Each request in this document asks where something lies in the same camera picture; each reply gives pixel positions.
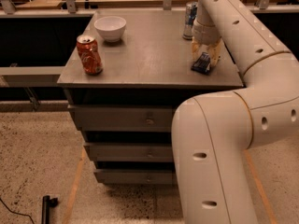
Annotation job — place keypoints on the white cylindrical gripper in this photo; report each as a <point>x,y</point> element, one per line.
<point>206,33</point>

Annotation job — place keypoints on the blue rxbar blueberry wrapper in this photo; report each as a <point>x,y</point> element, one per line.
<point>202,64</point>

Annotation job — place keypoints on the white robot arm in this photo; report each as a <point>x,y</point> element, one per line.
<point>210,131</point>

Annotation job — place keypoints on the white bowl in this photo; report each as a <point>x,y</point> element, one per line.
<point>110,28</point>

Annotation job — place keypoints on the silver blue energy drink can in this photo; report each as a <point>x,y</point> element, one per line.
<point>190,15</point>

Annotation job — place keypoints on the grey drawer cabinet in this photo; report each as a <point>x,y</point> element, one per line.
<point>149,66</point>

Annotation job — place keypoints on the orange crushed soda can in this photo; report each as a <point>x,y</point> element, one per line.
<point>87,48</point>

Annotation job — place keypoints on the bottom grey drawer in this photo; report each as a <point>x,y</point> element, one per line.
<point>152,177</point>

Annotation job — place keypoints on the grey drawer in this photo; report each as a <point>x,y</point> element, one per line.
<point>122,118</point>
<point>152,177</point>
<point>132,152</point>

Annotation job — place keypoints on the top grey drawer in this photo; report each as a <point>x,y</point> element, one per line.
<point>122,118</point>

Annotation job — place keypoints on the middle grey drawer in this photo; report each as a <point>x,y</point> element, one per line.
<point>132,152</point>

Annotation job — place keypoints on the black floor bracket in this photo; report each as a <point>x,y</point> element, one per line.
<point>47,204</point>

